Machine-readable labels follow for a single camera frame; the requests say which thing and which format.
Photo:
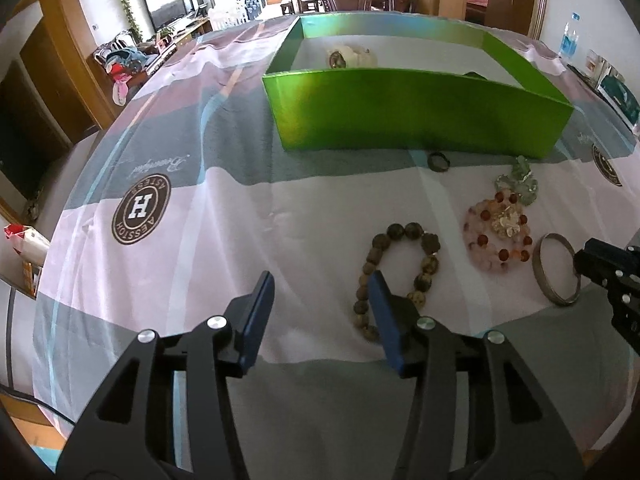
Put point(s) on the dark green foil bag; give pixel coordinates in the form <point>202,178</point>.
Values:
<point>620,97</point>

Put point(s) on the small cardboard boxes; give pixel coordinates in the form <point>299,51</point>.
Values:
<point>595,62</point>

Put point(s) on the white plastic play fence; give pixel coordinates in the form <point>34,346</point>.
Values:
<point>235,12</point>

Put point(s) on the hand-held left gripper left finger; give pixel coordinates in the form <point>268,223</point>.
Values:
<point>257,320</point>

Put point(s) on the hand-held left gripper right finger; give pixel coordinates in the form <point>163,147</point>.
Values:
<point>387,325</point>

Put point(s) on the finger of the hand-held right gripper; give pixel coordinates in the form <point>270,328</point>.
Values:
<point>597,260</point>

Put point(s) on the wooden television cabinet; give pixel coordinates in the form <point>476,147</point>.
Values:
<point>187,30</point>

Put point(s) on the green hanging vine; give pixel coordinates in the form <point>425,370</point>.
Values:
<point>125,0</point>

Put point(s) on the silver metal bangle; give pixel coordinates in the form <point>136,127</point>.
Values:
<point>537,270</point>

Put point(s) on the pile of toys and clothes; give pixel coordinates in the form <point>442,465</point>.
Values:
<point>125,62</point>

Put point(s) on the flat screen television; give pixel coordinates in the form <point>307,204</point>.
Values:
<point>167,2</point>

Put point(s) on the green cardboard box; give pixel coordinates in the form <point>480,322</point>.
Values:
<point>415,115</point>

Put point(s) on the red and white packet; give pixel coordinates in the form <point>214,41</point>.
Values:
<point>27,247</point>

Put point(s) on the clear plastic water bottle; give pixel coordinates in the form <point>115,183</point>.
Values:
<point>567,42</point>

